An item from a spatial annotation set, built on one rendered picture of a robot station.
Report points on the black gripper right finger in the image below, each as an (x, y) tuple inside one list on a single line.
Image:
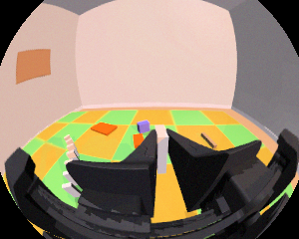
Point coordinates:
[(199, 168)]

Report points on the purple block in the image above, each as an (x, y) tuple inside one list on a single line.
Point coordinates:
[(143, 125)]

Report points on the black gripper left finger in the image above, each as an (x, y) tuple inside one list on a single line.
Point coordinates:
[(135, 175)]

